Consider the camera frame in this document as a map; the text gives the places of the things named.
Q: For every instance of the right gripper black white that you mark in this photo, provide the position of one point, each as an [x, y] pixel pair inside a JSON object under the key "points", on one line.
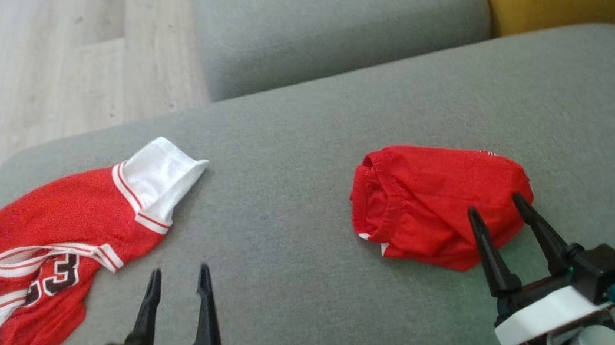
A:
{"points": [[557, 306]]}

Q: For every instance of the red shorts white trim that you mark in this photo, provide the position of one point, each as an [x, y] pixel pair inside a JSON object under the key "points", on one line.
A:
{"points": [[435, 197]]}

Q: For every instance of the red basketball jersey number 23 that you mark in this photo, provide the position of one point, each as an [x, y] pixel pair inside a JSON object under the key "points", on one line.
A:
{"points": [[64, 216]]}

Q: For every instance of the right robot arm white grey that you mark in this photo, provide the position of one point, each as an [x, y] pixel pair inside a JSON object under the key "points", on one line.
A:
{"points": [[597, 339]]}

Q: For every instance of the large grey sofa seat cushion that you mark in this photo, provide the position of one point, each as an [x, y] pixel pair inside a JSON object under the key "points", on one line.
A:
{"points": [[299, 197]]}

